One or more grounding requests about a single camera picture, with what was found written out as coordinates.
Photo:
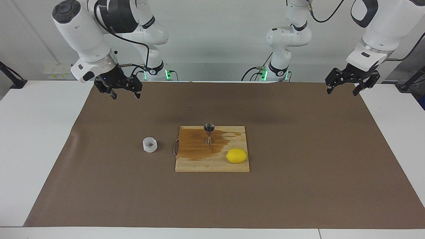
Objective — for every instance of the blue object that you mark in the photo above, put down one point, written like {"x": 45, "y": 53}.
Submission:
{"x": 423, "y": 103}

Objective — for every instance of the white yellow power strip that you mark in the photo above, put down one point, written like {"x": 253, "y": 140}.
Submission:
{"x": 56, "y": 74}

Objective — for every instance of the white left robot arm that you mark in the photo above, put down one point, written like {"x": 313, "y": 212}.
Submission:
{"x": 385, "y": 30}

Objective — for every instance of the clear plastic cup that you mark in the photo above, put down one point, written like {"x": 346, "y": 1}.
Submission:
{"x": 149, "y": 147}

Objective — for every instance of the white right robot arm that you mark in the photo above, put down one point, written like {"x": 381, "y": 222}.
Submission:
{"x": 83, "y": 33}

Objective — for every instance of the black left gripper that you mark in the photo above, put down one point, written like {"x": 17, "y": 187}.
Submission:
{"x": 357, "y": 73}

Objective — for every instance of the steel jigger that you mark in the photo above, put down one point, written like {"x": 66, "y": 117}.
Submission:
{"x": 209, "y": 127}

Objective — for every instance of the brown table mat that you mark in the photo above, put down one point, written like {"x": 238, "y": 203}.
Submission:
{"x": 132, "y": 192}

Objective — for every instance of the yellow lemon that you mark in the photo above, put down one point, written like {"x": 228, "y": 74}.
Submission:
{"x": 236, "y": 156}

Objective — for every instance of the black clamp stand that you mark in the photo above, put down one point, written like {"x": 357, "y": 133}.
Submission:
{"x": 18, "y": 83}
{"x": 405, "y": 87}

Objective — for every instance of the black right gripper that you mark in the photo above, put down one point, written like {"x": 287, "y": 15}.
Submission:
{"x": 114, "y": 79}

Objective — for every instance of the wooden cutting board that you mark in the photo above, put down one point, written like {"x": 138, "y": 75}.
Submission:
{"x": 212, "y": 164}

